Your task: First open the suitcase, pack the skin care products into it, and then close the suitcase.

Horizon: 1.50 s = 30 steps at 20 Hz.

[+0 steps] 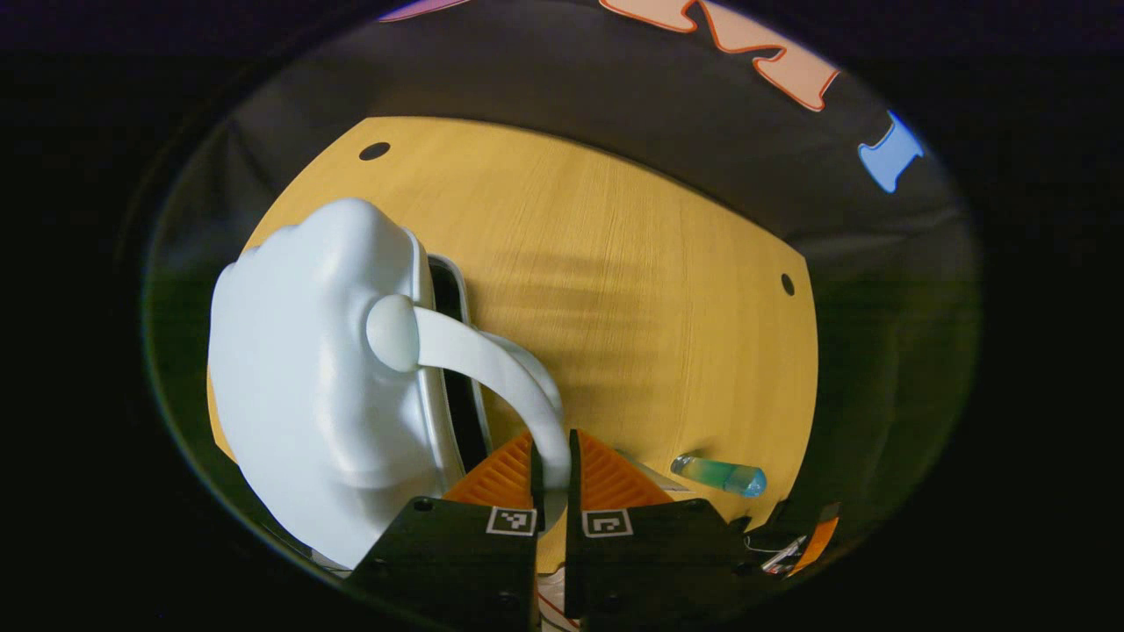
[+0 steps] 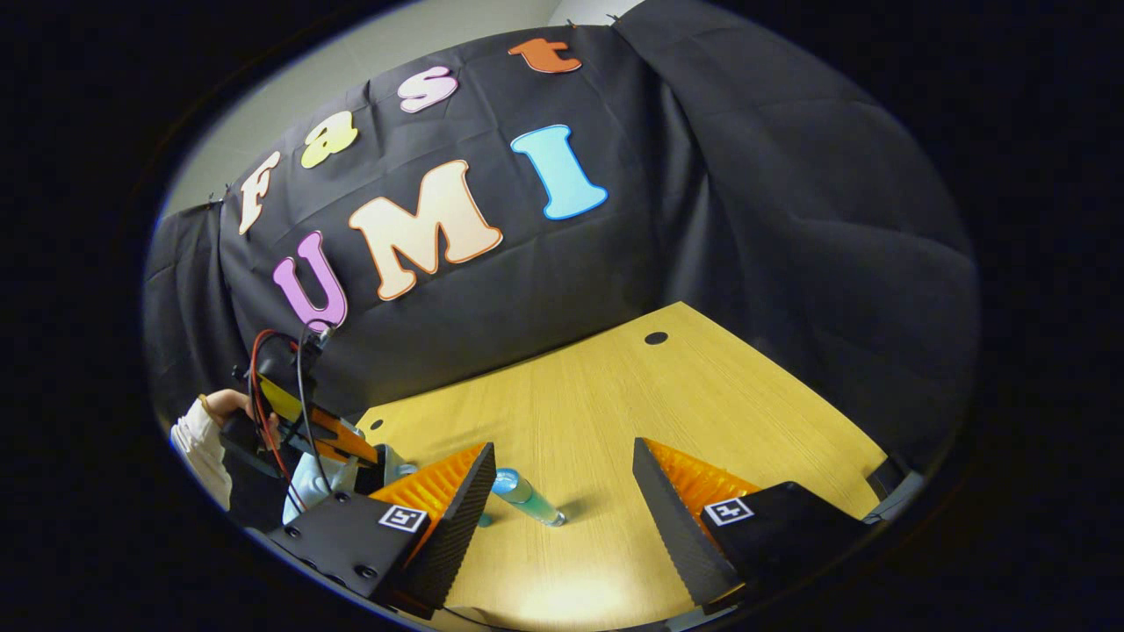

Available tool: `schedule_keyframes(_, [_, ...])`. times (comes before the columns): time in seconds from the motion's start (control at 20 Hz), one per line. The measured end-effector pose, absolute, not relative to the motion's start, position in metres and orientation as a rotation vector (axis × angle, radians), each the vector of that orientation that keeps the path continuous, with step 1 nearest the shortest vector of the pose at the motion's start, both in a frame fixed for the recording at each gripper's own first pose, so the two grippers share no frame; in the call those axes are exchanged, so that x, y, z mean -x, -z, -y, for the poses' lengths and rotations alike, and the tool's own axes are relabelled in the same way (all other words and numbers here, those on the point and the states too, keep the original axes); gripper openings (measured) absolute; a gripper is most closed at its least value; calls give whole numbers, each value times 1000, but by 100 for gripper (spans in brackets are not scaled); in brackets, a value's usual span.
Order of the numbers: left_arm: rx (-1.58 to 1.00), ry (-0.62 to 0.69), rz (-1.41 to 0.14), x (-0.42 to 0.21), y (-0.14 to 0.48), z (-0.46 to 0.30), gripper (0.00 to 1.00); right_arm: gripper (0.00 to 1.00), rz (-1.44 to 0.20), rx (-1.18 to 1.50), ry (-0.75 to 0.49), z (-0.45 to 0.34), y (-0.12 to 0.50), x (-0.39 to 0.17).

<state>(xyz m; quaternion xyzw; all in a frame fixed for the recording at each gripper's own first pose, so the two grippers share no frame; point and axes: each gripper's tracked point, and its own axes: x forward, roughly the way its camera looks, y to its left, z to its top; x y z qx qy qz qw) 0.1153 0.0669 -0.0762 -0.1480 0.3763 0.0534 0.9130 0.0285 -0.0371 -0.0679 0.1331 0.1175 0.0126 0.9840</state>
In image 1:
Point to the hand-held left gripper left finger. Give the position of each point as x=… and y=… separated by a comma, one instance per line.
x=457, y=562

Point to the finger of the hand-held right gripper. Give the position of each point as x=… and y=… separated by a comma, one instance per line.
x=817, y=540

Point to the blue green glass bottle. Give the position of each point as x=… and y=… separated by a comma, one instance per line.
x=720, y=476

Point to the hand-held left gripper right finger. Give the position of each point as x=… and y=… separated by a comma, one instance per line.
x=650, y=562

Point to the light blue suitcase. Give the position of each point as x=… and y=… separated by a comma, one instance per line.
x=299, y=351

